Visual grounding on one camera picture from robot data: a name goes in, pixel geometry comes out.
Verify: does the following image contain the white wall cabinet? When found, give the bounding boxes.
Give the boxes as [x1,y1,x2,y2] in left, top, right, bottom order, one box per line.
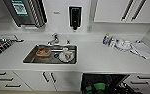
[93,0,150,25]

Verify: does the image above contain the small green cup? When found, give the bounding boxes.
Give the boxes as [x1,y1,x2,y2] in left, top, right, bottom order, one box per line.
[85,85,93,94]

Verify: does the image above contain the white grey dish towel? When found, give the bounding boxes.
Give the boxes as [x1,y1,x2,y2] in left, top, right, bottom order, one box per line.
[130,41,150,61]

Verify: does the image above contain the small sink pump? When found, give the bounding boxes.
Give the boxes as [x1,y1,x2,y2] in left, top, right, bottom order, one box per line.
[66,39,72,46]

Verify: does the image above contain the steel paper towel dispenser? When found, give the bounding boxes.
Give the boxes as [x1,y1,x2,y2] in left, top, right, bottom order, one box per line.
[2,0,48,29]

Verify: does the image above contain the white drawer base cabinet wide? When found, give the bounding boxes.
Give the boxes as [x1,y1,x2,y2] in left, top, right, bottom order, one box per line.
[0,70,34,92]

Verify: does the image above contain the white drawer base cabinet narrow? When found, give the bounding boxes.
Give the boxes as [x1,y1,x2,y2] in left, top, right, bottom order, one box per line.
[120,73,150,94]

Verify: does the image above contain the white patterned plate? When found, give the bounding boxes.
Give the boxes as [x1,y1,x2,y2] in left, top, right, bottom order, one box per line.
[58,51,76,63]

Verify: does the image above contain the white cup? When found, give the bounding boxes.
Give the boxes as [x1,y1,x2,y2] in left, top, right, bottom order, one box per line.
[61,47,70,55]

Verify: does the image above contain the chrome faucet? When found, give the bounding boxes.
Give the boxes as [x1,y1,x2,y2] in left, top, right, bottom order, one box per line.
[45,33,60,47]

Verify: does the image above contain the small wall label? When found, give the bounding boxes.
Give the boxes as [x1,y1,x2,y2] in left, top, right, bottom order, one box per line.
[53,11,61,15]

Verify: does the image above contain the stainless steel dishwasher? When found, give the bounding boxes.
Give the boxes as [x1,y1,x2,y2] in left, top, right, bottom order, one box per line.
[80,72,129,94]

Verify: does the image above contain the dish rack with dishes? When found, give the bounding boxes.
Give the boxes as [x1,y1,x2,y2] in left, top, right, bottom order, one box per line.
[0,34,24,57]

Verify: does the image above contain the steel sink basin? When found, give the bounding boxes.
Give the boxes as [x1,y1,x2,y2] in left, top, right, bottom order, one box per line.
[22,43,79,66]

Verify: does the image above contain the black soap dispenser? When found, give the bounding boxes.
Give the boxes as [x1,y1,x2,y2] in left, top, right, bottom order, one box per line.
[67,5,83,32]

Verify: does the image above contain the white double door base cabinet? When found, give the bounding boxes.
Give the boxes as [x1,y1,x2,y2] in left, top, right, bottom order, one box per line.
[13,70,84,93]

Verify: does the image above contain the orange bowl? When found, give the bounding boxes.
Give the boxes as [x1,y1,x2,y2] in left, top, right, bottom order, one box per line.
[35,47,52,58]

